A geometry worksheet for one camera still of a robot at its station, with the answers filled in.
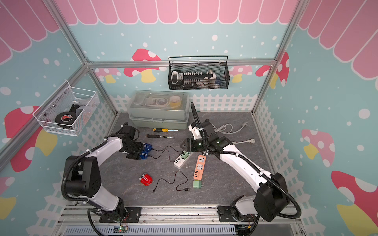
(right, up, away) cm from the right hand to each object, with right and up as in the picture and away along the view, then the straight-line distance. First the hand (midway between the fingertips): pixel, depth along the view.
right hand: (183, 145), depth 77 cm
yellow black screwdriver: (-17, +8, +29) cm, 34 cm away
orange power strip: (+9, -15, +11) cm, 20 cm away
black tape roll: (-56, +14, -7) cm, 58 cm away
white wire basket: (-55, +23, +3) cm, 59 cm away
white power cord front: (+46, 0, +24) cm, 52 cm away
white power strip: (-3, -12, +13) cm, 18 cm away
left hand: (-25, -6, +14) cm, 30 cm away
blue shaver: (-25, -4, +20) cm, 32 cm away
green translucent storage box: (-18, +22, +23) cm, 37 cm away
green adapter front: (+7, -22, +5) cm, 24 cm away
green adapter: (0, -8, +11) cm, 13 cm away
